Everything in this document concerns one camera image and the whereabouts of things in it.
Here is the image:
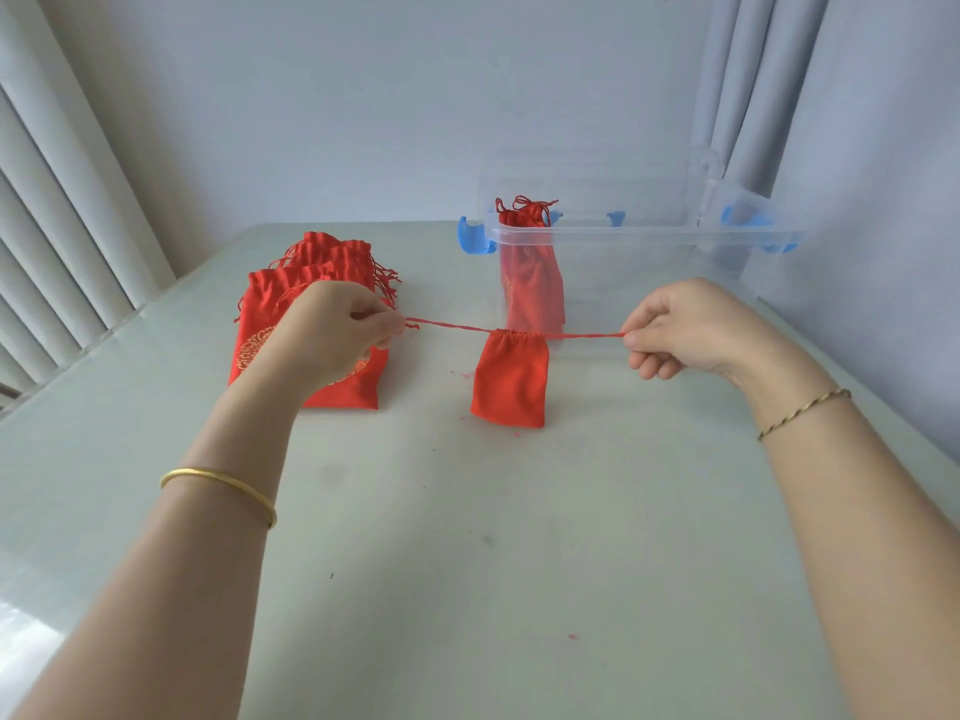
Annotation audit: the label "person's right forearm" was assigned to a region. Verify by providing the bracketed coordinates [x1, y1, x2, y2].
[731, 344, 960, 720]

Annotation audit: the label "white vertical blinds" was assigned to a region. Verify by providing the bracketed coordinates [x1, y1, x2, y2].
[0, 0, 178, 398]

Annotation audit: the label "pile of red drawstring pouches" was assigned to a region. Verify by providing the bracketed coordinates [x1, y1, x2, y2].
[227, 230, 403, 412]

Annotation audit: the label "person's left hand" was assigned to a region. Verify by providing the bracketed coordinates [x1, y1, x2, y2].
[247, 280, 406, 410]

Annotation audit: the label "person's right hand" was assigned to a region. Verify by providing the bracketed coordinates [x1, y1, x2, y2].
[620, 276, 798, 391]

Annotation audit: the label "clear plastic storage box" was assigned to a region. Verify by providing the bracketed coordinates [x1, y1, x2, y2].
[457, 179, 808, 346]

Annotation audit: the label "person's left forearm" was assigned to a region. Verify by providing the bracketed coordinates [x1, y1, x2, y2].
[14, 363, 309, 720]

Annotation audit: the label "gold bangle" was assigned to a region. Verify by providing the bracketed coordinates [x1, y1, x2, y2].
[158, 467, 279, 530]

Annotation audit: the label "thin braided bracelet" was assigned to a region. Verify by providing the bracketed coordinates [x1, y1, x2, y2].
[755, 387, 853, 443]

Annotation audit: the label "grey curtain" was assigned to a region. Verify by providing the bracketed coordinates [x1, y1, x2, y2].
[689, 0, 960, 466]

